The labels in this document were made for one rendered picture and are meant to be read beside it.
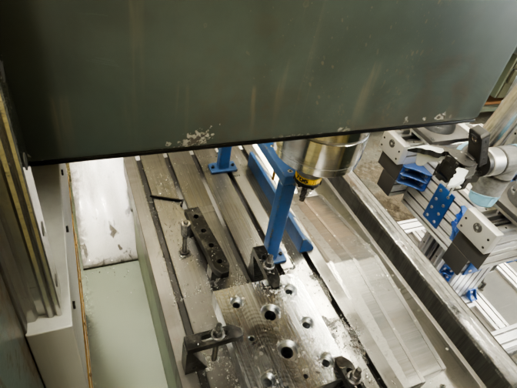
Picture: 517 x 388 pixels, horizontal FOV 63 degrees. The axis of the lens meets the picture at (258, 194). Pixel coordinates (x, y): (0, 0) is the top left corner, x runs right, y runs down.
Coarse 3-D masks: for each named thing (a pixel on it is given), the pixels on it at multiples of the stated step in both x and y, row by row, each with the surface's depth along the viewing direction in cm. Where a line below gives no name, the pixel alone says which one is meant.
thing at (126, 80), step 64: (0, 0) 34; (64, 0) 35; (128, 0) 37; (192, 0) 39; (256, 0) 41; (320, 0) 44; (384, 0) 46; (448, 0) 50; (512, 0) 53; (64, 64) 38; (128, 64) 41; (192, 64) 43; (256, 64) 46; (320, 64) 49; (384, 64) 52; (448, 64) 57; (64, 128) 42; (128, 128) 45; (192, 128) 48; (256, 128) 52; (320, 128) 56; (384, 128) 61
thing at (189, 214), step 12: (192, 216) 124; (192, 228) 122; (204, 228) 122; (204, 240) 118; (216, 240) 119; (204, 252) 117; (216, 252) 115; (216, 264) 112; (228, 264) 113; (216, 276) 116
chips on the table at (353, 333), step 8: (312, 272) 125; (312, 280) 121; (320, 280) 122; (328, 288) 120; (328, 296) 119; (328, 320) 111; (328, 328) 110; (336, 336) 108; (352, 336) 110; (360, 344) 108; (360, 352) 107; (368, 360) 106
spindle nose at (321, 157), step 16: (288, 144) 69; (304, 144) 67; (320, 144) 66; (336, 144) 66; (352, 144) 67; (288, 160) 71; (304, 160) 69; (320, 160) 68; (336, 160) 68; (352, 160) 70; (320, 176) 70; (336, 176) 71
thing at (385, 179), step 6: (384, 174) 186; (384, 180) 187; (390, 180) 183; (384, 186) 187; (390, 186) 183; (396, 186) 183; (402, 186) 185; (390, 192) 185; (396, 192) 186; (402, 192) 188
